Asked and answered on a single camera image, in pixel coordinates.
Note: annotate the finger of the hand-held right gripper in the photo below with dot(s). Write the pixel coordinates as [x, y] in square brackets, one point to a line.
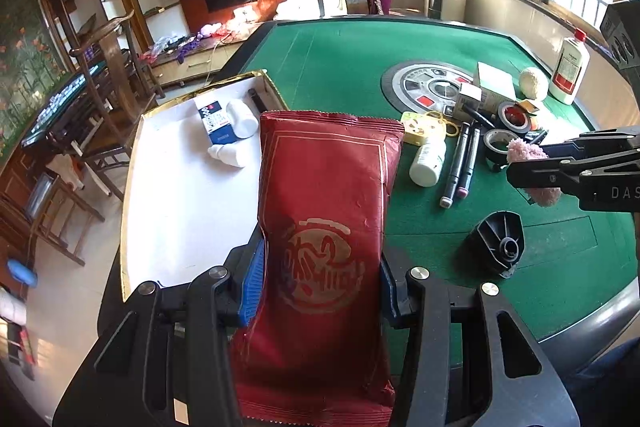
[545, 176]
[600, 144]

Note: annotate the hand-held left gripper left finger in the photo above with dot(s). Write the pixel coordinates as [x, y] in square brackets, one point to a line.
[250, 292]

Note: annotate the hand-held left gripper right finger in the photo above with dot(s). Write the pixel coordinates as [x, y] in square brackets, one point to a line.
[390, 297]

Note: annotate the pink fluffy plush piece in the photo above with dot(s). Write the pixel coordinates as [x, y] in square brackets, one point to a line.
[525, 152]

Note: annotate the thin black pen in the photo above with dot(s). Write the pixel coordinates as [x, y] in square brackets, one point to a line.
[536, 137]

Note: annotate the black tape roll red core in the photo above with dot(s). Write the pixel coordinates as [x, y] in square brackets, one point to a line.
[525, 127]

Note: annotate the black tape roll white core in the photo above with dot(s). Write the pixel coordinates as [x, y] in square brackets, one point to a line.
[492, 157]

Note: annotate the small orange box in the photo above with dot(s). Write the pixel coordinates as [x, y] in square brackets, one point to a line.
[530, 107]

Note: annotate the black double-ended marker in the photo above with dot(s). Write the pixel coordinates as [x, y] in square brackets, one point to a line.
[452, 167]
[470, 162]

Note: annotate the black ribbed plastic part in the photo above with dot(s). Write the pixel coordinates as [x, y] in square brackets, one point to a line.
[495, 242]

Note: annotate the white fluffy ball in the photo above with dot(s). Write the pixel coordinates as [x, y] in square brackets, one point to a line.
[534, 83]

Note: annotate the large white paper box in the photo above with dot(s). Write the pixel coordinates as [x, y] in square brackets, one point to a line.
[495, 79]

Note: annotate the small grey-white box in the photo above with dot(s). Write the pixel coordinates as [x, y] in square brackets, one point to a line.
[467, 99]

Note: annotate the red foil packet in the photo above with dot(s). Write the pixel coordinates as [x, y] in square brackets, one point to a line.
[325, 207]

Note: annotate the gold-edged cardboard box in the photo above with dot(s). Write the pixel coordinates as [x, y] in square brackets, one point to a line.
[175, 207]

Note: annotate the white bottle printed label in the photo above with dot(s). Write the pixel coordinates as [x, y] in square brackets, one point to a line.
[427, 162]

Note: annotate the pale yellow plastic case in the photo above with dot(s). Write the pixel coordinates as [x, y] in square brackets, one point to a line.
[420, 129]

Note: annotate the plain white plastic bottle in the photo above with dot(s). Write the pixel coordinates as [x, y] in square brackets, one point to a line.
[242, 119]
[227, 156]

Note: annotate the blue and white small box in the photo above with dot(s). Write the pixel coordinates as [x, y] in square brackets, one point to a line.
[217, 122]

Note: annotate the white liquor bottle red cap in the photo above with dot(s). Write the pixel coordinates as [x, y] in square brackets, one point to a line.
[570, 67]

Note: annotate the round table control panel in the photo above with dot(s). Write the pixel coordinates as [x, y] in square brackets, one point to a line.
[425, 87]

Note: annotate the person's leg in jeans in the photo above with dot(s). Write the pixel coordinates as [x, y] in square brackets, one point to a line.
[610, 382]

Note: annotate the white cloth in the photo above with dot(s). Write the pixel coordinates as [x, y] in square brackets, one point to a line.
[65, 172]

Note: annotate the small wooden chair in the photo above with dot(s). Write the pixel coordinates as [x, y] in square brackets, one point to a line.
[40, 217]

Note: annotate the blue plastic object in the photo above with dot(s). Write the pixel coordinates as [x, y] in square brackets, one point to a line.
[22, 271]

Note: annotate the low wooden television cabinet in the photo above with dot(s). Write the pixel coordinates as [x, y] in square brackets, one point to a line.
[200, 57]

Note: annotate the wooden armchair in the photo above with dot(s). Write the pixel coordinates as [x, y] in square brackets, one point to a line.
[115, 72]

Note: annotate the purple plush toy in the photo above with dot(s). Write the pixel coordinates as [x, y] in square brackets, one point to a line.
[210, 31]

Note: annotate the mahjong table with tiles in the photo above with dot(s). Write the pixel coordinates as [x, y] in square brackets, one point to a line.
[65, 102]

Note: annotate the flower wall mural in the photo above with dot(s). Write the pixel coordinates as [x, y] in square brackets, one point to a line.
[25, 47]

